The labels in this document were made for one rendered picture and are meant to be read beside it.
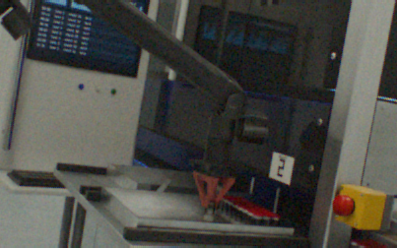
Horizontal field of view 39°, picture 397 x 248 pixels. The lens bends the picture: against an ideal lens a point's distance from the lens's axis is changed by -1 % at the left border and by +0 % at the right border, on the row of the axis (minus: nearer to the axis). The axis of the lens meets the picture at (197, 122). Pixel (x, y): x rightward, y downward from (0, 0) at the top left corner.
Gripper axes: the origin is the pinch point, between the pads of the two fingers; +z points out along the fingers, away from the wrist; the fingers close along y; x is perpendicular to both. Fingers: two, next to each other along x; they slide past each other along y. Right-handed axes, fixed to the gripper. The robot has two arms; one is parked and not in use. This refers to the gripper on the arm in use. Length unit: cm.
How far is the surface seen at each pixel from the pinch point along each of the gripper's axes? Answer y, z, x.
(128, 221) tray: -23.7, 2.1, -4.7
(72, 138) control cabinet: 6, -1, 81
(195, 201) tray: 4.0, 2.1, 9.6
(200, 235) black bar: -13.8, 2.3, -14.4
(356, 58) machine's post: 11.0, -35.3, -23.8
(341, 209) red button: 5.1, -6.8, -30.5
